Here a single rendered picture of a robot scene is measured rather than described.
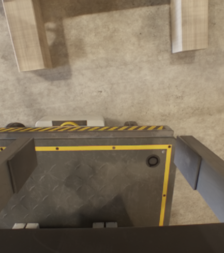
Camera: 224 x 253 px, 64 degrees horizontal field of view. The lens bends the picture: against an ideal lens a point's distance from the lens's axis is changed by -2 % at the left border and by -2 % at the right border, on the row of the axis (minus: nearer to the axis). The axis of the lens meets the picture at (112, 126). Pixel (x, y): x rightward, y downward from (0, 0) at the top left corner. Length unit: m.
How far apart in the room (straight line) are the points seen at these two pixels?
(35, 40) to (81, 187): 0.53
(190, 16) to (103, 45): 0.33
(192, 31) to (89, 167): 0.59
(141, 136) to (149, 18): 0.50
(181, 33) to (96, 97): 0.41
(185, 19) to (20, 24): 0.57
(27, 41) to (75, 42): 0.18
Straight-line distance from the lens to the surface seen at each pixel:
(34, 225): 0.71
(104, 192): 0.60
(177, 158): 0.17
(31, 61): 0.75
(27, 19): 0.77
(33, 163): 0.17
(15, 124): 0.81
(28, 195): 0.65
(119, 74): 0.80
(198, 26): 0.79
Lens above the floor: 0.80
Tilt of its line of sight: 73 degrees down
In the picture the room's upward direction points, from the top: 174 degrees clockwise
